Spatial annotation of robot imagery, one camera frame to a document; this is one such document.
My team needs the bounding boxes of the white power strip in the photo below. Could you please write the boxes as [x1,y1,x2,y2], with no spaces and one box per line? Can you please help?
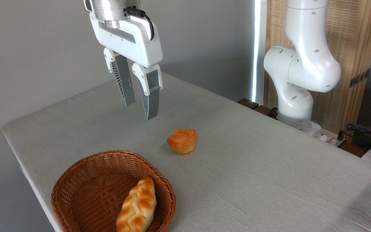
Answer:
[320,129,347,146]

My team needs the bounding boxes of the dark metal screen hinge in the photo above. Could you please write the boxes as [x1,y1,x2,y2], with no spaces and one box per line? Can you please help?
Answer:
[349,68,371,88]

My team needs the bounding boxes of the dark brown wooden block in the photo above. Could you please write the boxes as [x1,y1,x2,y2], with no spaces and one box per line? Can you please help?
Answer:
[253,105,278,120]
[237,98,260,110]

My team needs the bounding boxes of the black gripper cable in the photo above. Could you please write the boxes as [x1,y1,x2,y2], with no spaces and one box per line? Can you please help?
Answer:
[124,6,156,41]

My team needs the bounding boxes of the bamboo folding screen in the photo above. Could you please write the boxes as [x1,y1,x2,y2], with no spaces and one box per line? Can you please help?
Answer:
[263,0,371,143]

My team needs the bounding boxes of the brown wicker basket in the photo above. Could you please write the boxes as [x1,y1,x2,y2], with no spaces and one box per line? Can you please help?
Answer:
[51,150,177,232]

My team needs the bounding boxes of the black cable bundle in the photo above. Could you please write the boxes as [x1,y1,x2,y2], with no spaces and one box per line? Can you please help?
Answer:
[346,123,371,152]

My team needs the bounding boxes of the orange muffin bread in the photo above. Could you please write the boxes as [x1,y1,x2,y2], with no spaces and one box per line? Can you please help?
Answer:
[166,128,197,155]

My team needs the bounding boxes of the braided golden bread loaf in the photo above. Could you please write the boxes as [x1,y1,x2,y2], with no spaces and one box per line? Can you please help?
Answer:
[116,177,157,232]

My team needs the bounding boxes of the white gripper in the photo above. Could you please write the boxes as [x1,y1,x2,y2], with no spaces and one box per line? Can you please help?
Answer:
[89,12,164,121]

